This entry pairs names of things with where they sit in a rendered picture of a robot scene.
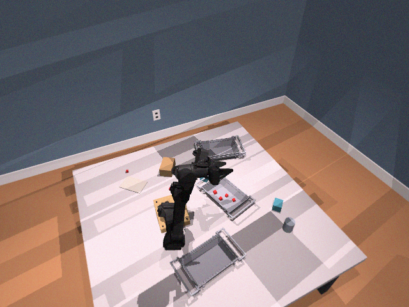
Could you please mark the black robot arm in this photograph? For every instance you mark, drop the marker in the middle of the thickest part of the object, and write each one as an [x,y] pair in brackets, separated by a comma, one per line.
[174,213]

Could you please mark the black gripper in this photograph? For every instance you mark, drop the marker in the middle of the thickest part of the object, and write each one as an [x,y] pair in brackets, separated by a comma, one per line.
[213,171]

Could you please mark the dark grey cylinder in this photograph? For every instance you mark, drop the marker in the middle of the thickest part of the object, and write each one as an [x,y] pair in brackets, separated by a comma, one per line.
[288,225]

